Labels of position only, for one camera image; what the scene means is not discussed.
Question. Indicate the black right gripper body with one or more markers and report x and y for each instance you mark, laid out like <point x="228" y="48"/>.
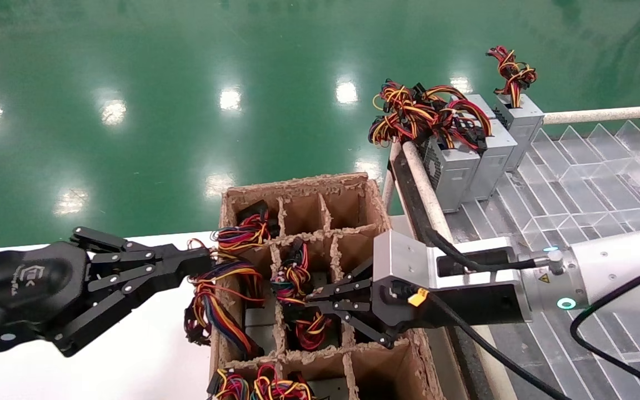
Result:
<point x="475" y="305"/>

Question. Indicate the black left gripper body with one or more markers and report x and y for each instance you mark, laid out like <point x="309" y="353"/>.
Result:
<point x="14" y="289"/>

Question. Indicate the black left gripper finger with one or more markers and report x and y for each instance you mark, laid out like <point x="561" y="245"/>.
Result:
<point x="142" y="254"/>
<point x="131" y="286"/>

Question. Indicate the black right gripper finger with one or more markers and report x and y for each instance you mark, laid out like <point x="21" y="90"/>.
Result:
<point x="353" y="293"/>
<point x="367" y="319"/>

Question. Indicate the brown cardboard divider box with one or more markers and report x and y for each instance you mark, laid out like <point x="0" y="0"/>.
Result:
<point x="378" y="205"/>

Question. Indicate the long white rack tube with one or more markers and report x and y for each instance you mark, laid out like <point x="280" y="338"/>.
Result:
<point x="425" y="189"/>

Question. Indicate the clear plastic divider tray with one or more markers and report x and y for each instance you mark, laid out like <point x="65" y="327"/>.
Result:
<point x="564" y="183"/>

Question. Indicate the white rack crossbar tube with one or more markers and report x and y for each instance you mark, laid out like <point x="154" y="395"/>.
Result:
<point x="592" y="115"/>

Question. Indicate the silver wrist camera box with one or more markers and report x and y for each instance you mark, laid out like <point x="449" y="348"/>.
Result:
<point x="403" y="255"/>

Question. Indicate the white rack post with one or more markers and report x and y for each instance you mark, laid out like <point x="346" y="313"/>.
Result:
<point x="389" y="189"/>

